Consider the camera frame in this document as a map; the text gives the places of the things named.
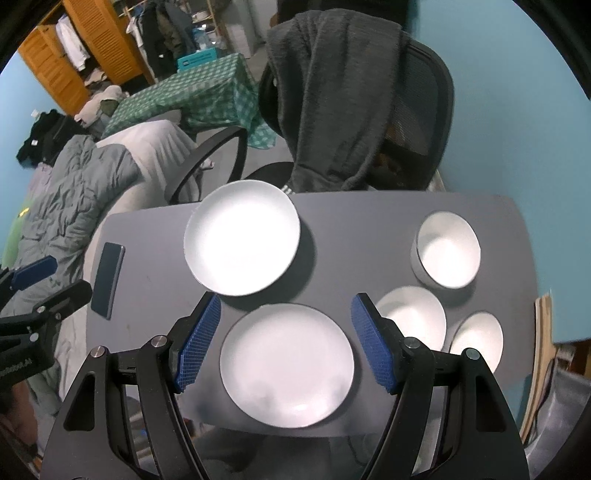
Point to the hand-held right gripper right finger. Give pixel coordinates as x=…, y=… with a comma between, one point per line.
x=371, y=346

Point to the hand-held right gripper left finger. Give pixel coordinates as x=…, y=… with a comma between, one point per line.
x=198, y=344

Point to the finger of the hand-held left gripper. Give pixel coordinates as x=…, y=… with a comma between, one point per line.
x=30, y=271
x=60, y=299

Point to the white bowl with black rim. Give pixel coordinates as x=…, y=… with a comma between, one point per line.
x=478, y=339
x=413, y=318

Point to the stack of white plates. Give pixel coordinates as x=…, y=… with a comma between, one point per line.
x=286, y=364

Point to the white plate with black rim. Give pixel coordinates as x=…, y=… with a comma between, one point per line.
x=242, y=237

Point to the stack of white bowls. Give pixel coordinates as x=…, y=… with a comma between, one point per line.
x=447, y=251

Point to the dark smartphone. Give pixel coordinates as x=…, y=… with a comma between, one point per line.
x=107, y=280

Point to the grey quilted duvet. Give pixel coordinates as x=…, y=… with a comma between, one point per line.
x=69, y=194

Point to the black garment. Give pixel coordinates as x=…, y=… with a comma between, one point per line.
x=41, y=134

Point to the beige clothes pile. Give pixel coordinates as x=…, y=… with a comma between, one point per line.
x=99, y=106

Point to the grey cloth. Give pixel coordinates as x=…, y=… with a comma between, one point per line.
x=561, y=397

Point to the orange wooden louvered wardrobe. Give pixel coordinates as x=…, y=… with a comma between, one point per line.
x=51, y=69

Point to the green checkered cloth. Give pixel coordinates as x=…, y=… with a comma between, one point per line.
x=184, y=97

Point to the white hanging garment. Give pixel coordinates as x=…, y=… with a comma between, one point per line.
x=74, y=41

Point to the black mesh office chair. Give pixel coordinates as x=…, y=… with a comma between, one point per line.
x=415, y=115

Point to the dark grey fleece hoodie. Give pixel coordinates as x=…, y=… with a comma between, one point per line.
x=332, y=101

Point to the blue plastic crate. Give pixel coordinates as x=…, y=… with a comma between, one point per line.
x=197, y=59

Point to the dark hanging clothes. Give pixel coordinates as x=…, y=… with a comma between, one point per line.
x=161, y=32

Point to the white storage cabinet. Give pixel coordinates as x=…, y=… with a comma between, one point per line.
x=249, y=32

